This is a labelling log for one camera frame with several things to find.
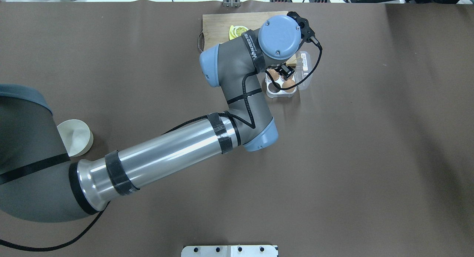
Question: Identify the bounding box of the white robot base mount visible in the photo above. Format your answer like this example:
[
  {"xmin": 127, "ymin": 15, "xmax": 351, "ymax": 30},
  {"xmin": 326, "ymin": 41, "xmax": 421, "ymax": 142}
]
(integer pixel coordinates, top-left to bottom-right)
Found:
[{"xmin": 181, "ymin": 245, "xmax": 279, "ymax": 257}]

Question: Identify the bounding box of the clear plastic egg box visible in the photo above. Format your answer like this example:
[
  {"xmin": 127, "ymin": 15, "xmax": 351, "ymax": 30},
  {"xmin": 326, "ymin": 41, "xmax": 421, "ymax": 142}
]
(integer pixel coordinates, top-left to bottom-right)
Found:
[{"xmin": 265, "ymin": 51, "xmax": 313, "ymax": 99}]

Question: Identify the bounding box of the white bowl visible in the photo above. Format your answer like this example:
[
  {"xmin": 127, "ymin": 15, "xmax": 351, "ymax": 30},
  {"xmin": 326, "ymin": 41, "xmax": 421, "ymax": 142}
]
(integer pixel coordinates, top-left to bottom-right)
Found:
[{"xmin": 57, "ymin": 119, "xmax": 94, "ymax": 157}]

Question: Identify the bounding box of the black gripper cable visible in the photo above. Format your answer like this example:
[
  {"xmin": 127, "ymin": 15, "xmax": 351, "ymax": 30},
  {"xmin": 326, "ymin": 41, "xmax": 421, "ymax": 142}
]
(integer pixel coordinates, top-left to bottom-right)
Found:
[{"xmin": 294, "ymin": 37, "xmax": 323, "ymax": 89}]

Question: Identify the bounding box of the brown egg in box near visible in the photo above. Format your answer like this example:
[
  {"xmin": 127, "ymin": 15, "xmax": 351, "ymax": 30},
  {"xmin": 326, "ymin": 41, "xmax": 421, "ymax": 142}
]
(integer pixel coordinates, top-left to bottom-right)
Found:
[{"xmin": 281, "ymin": 79, "xmax": 297, "ymax": 93}]

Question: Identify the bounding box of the lemon slice toy front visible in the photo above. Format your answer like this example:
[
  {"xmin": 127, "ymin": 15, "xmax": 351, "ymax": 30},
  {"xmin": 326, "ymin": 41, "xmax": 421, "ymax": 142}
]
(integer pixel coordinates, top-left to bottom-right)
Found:
[{"xmin": 228, "ymin": 25, "xmax": 249, "ymax": 40}]

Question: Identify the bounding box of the wooden cutting board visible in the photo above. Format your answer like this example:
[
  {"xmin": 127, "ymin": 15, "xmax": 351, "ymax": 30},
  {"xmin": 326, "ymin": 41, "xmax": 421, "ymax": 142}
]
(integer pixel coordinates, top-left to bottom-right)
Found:
[{"xmin": 199, "ymin": 11, "xmax": 301, "ymax": 73}]

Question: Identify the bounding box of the brown egg from bowl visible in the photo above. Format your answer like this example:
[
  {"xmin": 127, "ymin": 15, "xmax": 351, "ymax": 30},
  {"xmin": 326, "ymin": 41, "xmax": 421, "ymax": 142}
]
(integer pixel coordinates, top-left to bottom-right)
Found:
[{"xmin": 267, "ymin": 69, "xmax": 280, "ymax": 81}]

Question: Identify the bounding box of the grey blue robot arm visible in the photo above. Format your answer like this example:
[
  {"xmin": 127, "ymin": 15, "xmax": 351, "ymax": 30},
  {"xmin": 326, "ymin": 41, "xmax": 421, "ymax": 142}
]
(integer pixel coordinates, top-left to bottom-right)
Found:
[{"xmin": 1, "ymin": 11, "xmax": 320, "ymax": 222}]

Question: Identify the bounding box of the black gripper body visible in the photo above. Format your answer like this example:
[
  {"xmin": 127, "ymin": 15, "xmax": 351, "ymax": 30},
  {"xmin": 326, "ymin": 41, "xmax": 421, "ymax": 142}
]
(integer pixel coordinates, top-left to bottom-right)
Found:
[{"xmin": 287, "ymin": 11, "xmax": 316, "ymax": 46}]

